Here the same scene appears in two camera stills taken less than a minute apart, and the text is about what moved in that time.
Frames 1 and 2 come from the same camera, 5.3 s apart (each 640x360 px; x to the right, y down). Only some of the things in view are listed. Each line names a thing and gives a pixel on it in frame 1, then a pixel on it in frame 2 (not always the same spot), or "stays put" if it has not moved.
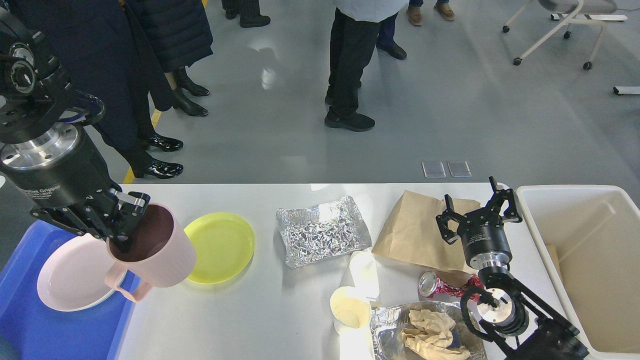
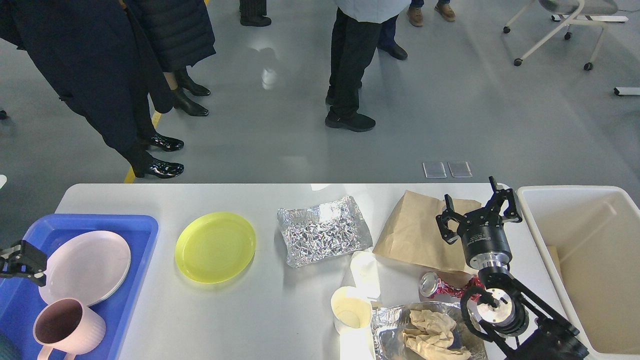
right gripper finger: (512, 215) stays put
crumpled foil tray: (322, 233) stays put
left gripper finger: (116, 214) to (22, 259)
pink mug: (162, 256) to (67, 326)
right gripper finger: (443, 218) stays put
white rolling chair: (594, 11) stays put
